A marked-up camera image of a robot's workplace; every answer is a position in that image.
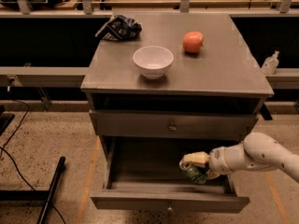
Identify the dark crumpled chip bag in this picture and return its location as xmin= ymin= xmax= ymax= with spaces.
xmin=95 ymin=15 xmax=142 ymax=41

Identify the closed grey top drawer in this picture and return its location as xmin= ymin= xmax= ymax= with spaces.
xmin=90 ymin=110 xmax=257 ymax=141

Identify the black floor cable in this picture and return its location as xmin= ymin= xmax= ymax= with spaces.
xmin=0 ymin=100 xmax=66 ymax=224

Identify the black floor stand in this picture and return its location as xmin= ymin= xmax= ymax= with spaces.
xmin=0 ymin=157 xmax=65 ymax=224

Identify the clear sanitizer bottle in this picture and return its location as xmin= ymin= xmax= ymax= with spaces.
xmin=262 ymin=50 xmax=279 ymax=75

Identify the red apple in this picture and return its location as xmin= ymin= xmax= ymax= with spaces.
xmin=183 ymin=32 xmax=204 ymax=54

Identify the grey wooden drawer cabinet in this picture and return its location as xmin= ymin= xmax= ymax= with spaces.
xmin=80 ymin=13 xmax=275 ymax=161

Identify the green soda can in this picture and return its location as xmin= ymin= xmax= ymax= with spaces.
xmin=179 ymin=161 xmax=208 ymax=185

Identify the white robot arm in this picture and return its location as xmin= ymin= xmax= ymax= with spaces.
xmin=179 ymin=133 xmax=299 ymax=185

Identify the open grey middle drawer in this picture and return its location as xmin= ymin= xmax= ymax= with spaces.
xmin=91 ymin=137 xmax=249 ymax=213

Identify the grey metal rail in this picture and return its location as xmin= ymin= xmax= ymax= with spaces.
xmin=0 ymin=67 xmax=88 ymax=88

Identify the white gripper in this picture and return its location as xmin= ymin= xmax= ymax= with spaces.
xmin=181 ymin=144 xmax=249 ymax=180

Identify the white bowl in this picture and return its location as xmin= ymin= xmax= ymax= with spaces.
xmin=133 ymin=46 xmax=174 ymax=79

